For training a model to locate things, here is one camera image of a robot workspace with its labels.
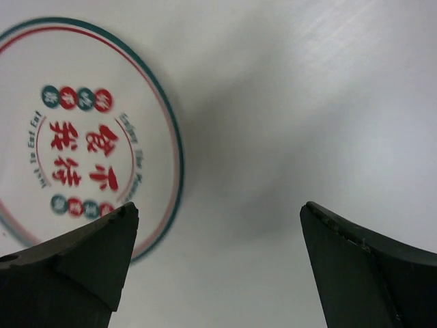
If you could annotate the white plate teal red rim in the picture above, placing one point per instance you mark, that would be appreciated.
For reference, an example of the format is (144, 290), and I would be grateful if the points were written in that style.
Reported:
(85, 128)

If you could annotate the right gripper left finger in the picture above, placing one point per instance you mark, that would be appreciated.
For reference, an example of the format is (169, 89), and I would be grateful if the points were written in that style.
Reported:
(73, 280)

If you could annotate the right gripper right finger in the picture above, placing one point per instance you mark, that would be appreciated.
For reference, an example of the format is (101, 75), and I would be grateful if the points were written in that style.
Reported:
(365, 279)

